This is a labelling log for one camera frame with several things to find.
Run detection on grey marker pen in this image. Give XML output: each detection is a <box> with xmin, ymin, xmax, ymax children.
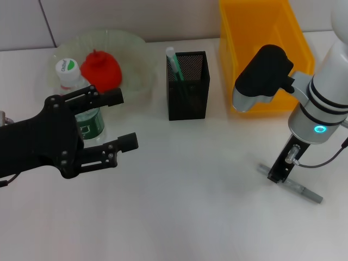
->
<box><xmin>257</xmin><ymin>163</ymin><xmax>324</xmax><ymax>204</ymax></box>

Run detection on right wrist connector cable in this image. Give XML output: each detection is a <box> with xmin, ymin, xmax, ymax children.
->
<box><xmin>285</xmin><ymin>135</ymin><xmax>348</xmax><ymax>168</ymax></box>

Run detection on yellow plastic bin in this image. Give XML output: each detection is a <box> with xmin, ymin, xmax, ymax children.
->
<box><xmin>219</xmin><ymin>0</ymin><xmax>316</xmax><ymax>114</ymax></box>

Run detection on clear green-label plastic bottle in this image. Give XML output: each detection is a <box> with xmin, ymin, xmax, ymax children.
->
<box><xmin>55</xmin><ymin>58</ymin><xmax>106</xmax><ymax>145</ymax></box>

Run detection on red-orange knitted orange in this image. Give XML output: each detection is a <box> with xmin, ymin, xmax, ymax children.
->
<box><xmin>80</xmin><ymin>49</ymin><xmax>122</xmax><ymax>95</ymax></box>

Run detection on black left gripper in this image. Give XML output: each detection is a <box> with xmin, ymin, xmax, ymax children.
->
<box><xmin>0</xmin><ymin>95</ymin><xmax>85</xmax><ymax>179</ymax></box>

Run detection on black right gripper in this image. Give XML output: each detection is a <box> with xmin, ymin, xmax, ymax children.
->
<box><xmin>267</xmin><ymin>133</ymin><xmax>311</xmax><ymax>185</ymax></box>

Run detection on black mesh pen holder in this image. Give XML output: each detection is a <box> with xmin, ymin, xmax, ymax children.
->
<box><xmin>166</xmin><ymin>51</ymin><xmax>211</xmax><ymax>121</ymax></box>

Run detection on green glass fruit plate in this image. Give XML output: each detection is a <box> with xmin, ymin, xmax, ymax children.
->
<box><xmin>48</xmin><ymin>29</ymin><xmax>158</xmax><ymax>118</ymax></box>

